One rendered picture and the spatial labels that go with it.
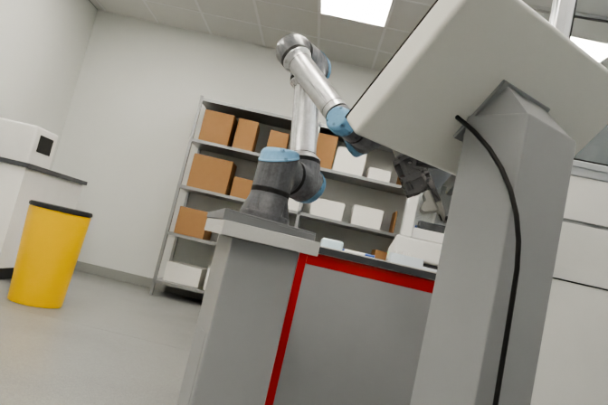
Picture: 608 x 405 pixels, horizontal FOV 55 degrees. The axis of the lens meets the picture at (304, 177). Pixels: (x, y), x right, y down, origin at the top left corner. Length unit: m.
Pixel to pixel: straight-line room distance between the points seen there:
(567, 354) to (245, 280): 0.82
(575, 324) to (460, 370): 0.61
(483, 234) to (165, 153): 5.65
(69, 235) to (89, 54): 3.25
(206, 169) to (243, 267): 4.29
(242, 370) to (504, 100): 1.02
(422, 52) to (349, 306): 1.36
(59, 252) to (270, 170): 2.60
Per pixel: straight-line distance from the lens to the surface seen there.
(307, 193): 1.82
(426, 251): 2.83
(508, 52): 1.03
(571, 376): 1.56
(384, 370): 2.16
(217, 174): 5.87
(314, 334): 2.16
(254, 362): 1.68
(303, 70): 1.80
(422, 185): 1.70
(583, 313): 1.55
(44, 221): 4.11
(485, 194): 1.00
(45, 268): 4.13
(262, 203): 1.68
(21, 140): 5.21
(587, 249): 1.56
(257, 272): 1.64
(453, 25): 0.94
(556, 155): 1.07
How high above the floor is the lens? 0.72
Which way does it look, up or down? 7 degrees up
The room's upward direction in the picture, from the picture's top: 13 degrees clockwise
